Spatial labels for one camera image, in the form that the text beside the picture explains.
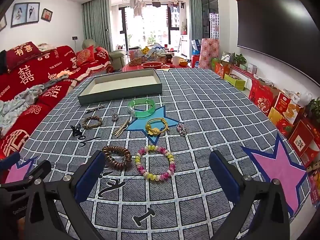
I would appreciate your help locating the long red pillow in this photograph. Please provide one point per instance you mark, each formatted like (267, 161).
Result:
(22, 53)

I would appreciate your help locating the white mug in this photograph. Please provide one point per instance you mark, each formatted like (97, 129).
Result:
(176, 60)

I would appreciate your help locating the blue checked tablecloth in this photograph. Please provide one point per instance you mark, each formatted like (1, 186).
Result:
(200, 105)

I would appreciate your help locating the row of gift boxes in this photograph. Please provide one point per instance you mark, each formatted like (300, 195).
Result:
(282, 110)

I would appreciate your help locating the balcony glass door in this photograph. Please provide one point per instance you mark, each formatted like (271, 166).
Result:
(150, 30)

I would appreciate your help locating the green translucent bangle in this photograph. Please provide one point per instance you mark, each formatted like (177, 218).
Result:
(150, 112)

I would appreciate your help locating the large double photo frame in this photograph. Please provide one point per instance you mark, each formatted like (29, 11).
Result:
(25, 13)

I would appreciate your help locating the clear snack jar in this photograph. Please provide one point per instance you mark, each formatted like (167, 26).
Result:
(135, 56)

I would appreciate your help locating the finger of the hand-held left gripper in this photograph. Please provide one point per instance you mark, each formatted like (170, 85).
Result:
(10, 160)
(15, 205)

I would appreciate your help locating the dark cloth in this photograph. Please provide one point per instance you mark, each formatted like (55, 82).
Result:
(3, 61)

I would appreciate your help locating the square red cushion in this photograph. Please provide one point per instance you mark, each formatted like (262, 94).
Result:
(86, 55)

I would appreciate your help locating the grey-green shallow tray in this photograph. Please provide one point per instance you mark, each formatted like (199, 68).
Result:
(120, 93)

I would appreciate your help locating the potted green plant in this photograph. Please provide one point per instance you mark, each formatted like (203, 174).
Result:
(238, 58)

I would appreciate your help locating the ceiling clothes drying rack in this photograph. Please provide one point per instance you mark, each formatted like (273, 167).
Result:
(157, 1)

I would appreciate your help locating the dark leafy potted plant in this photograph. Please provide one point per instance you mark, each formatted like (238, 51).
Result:
(313, 110)

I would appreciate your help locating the silver charm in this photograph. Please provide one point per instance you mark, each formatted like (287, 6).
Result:
(180, 129)

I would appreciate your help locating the silver hair clip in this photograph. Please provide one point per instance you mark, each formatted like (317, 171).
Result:
(95, 107)

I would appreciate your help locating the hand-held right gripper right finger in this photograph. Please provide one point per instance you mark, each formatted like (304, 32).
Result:
(222, 175)

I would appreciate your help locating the dark glass cabinet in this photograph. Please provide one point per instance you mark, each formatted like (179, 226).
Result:
(209, 2)

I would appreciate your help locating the bowl of oranges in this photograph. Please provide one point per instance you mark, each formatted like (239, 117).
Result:
(184, 63)

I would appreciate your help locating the black claw clip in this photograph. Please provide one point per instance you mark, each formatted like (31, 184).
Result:
(75, 130)

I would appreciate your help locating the white grid rack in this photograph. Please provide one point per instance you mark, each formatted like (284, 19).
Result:
(213, 26)

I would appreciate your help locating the cluttered coffee table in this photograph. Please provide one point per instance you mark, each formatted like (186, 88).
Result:
(165, 66)

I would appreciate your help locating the sofa with red cover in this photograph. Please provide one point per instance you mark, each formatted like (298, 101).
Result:
(25, 80)

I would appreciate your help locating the red plastic stool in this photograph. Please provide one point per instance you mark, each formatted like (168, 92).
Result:
(195, 61)

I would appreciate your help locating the green curtain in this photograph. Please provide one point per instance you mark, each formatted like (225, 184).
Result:
(96, 22)
(195, 27)

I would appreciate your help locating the wall television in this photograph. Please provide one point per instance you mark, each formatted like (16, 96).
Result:
(275, 30)

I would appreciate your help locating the red bowl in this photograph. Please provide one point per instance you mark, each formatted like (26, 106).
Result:
(151, 65)

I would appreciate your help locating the dark photo frame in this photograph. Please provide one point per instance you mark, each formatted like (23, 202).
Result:
(2, 23)

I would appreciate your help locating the small red photo frame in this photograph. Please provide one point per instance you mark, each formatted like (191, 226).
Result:
(46, 14)

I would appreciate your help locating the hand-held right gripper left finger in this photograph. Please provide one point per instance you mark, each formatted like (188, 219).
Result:
(90, 177)

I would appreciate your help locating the patterned light pillow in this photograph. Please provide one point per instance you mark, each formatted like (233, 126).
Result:
(46, 47)

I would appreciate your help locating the red pink patterned bundle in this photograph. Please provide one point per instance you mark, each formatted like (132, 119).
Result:
(208, 52)

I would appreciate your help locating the gold hair clip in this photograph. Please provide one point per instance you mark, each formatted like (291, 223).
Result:
(122, 127)

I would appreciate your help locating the grey braided cloth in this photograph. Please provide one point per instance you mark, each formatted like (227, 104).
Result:
(32, 91)

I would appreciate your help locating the red television shelf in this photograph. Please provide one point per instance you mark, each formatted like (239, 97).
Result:
(246, 72)

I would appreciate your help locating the beige armchair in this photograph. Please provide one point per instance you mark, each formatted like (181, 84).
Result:
(117, 56)

